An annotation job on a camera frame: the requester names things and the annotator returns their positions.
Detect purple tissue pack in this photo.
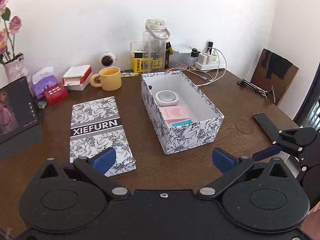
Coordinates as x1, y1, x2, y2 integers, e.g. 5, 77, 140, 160
31, 67, 58, 100

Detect clear plastic storage container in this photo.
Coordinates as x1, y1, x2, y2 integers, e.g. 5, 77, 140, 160
169, 45, 200, 69

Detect yellow ceramic mug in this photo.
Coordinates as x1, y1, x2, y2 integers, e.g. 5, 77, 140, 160
90, 67, 122, 92

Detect white round camera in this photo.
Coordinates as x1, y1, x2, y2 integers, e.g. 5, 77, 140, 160
100, 51, 117, 67

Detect yellow and black box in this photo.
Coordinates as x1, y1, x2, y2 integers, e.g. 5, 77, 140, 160
130, 41, 173, 73

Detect floral storage box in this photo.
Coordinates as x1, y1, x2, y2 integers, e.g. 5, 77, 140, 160
141, 71, 224, 155

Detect small red box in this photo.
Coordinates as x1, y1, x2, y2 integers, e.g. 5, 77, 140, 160
43, 83, 68, 105

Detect red and white box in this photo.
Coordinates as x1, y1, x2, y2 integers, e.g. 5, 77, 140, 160
62, 64, 92, 91

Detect black phone on table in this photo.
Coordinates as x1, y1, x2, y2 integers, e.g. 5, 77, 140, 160
253, 112, 279, 145

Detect person's right hand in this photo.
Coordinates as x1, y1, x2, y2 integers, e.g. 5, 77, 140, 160
302, 209, 320, 240

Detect white power strip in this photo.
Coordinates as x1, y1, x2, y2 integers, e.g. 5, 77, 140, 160
195, 41, 220, 71

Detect pink flowers in vase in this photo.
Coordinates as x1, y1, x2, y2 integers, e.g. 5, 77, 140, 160
1, 0, 31, 84

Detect tablet with grey stand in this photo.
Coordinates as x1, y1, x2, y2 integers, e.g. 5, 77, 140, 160
0, 76, 42, 160

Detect clear plastic water bottle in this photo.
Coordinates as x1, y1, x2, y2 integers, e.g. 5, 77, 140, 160
143, 19, 170, 74

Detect floral box lid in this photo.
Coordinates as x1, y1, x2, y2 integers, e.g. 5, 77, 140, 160
69, 96, 136, 177

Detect white charging cable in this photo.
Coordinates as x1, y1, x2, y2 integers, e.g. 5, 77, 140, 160
170, 47, 228, 88

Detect round white silver container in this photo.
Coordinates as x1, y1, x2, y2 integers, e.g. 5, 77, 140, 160
155, 90, 179, 107

